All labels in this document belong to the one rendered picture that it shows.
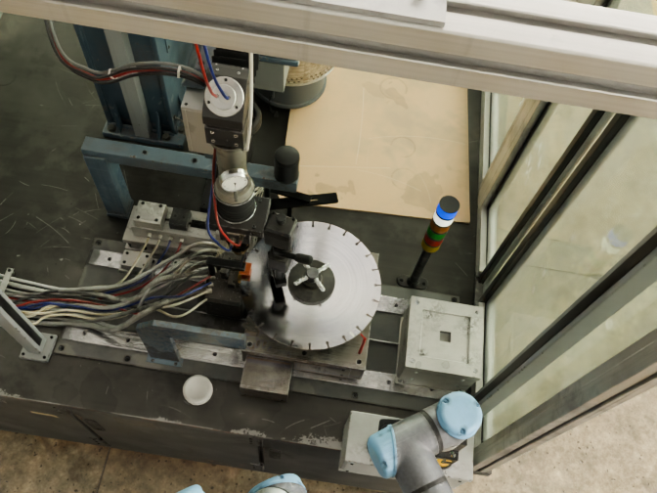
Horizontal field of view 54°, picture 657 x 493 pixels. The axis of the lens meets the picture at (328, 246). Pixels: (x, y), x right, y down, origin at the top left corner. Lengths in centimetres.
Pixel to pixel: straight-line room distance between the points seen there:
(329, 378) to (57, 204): 89
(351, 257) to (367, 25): 117
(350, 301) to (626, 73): 113
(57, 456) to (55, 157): 103
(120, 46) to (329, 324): 84
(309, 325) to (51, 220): 81
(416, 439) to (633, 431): 169
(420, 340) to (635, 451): 133
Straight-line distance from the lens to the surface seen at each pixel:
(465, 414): 111
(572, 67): 43
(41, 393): 172
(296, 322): 147
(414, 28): 41
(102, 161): 164
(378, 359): 166
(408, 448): 110
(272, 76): 141
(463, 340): 157
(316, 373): 163
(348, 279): 152
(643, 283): 93
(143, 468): 239
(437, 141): 203
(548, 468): 254
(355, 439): 146
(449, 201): 142
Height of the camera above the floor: 232
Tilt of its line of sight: 62 degrees down
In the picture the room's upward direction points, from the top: 10 degrees clockwise
